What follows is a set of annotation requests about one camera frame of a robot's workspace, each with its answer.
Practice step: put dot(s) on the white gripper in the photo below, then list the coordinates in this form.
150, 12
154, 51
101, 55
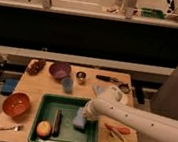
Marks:
89, 112

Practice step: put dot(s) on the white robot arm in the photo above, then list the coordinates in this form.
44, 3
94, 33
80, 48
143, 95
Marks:
161, 129

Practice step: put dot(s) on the green plastic tray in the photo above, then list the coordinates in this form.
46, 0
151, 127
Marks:
67, 132

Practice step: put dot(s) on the dark brown brush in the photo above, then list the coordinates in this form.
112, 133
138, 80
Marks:
57, 123

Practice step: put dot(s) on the red toy carrot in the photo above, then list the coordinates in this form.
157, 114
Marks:
123, 131

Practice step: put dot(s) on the blue plastic cup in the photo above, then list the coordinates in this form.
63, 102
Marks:
67, 85

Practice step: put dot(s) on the small metal cup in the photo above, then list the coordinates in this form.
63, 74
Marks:
81, 77

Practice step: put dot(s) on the red yellow apple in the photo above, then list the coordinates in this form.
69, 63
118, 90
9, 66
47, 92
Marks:
43, 128

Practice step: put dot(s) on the purple bowl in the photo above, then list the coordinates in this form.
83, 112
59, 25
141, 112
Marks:
60, 70

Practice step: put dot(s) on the brown grape bunch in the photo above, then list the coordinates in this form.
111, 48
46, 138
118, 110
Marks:
36, 67

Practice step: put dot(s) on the orange colander bowl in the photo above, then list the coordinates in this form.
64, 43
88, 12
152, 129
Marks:
16, 104

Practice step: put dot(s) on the black handled scoop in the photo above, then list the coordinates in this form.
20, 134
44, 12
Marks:
122, 85

